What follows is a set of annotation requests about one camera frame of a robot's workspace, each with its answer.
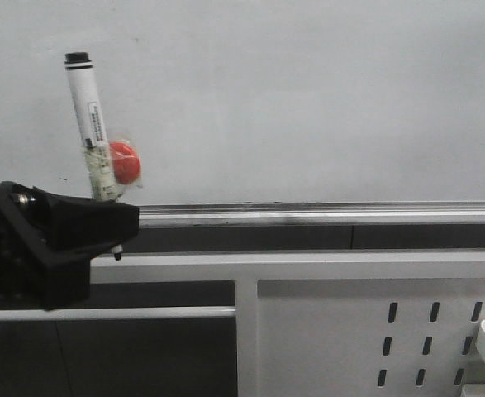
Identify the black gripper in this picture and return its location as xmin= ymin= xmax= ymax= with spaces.
xmin=0 ymin=182 xmax=139 ymax=309

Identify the white whiteboard marker black cap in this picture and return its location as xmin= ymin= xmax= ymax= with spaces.
xmin=64 ymin=50 xmax=124 ymax=261

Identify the red round magnet taped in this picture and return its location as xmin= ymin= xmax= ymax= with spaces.
xmin=109 ymin=134 xmax=142 ymax=188

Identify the white whiteboard with aluminium tray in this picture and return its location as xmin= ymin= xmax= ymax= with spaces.
xmin=0 ymin=1 xmax=485 ymax=222

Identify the white perforated metal panel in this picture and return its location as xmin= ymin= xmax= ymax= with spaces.
xmin=257 ymin=279 xmax=485 ymax=396

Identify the white metal rack frame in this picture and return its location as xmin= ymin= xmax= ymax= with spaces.
xmin=0 ymin=251 xmax=485 ymax=396

